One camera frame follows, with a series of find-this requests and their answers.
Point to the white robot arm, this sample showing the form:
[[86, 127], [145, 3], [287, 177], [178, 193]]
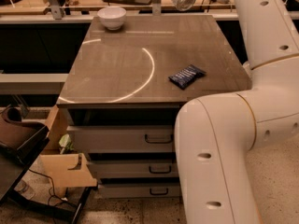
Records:
[[214, 133]]

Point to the white ceramic bowl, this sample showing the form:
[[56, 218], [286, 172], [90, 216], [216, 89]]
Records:
[[112, 18]]

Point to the dark blue snack packet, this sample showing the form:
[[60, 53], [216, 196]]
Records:
[[186, 76]]

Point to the grey drawer cabinet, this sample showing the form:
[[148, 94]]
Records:
[[120, 78]]

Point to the top grey drawer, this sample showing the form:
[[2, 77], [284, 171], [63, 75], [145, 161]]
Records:
[[122, 139]]

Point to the grey drawer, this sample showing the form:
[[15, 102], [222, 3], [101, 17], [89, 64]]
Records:
[[122, 139], [133, 169], [139, 190]]

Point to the green white small packet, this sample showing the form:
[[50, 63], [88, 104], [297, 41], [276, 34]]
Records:
[[65, 143]]

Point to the middle grey drawer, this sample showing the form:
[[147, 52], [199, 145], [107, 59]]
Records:
[[133, 169]]

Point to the bottom grey drawer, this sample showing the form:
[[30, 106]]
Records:
[[139, 190]]

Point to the beige cardboard piece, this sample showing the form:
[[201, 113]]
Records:
[[66, 170]]

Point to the dark brown tray cart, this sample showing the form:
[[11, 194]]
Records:
[[20, 144]]

